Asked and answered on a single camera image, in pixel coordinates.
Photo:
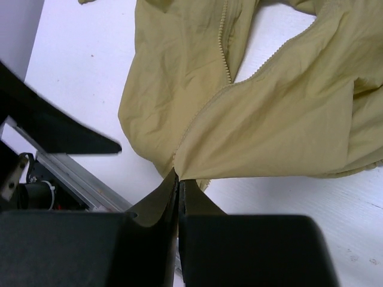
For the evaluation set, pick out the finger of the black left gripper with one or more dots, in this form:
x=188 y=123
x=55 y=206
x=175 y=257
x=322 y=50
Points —
x=54 y=131

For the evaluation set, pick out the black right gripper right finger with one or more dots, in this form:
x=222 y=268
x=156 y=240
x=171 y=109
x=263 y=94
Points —
x=217 y=249

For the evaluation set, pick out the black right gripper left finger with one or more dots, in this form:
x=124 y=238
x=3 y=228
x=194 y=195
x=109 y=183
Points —
x=65 y=248

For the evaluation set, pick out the olive green jacket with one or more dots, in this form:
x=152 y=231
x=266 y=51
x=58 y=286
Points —
x=314 y=108

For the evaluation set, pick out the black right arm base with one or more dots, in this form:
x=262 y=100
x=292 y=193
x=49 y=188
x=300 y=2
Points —
x=27 y=184

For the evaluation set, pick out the aluminium table edge rail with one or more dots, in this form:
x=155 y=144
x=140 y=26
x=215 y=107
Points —
x=88 y=188

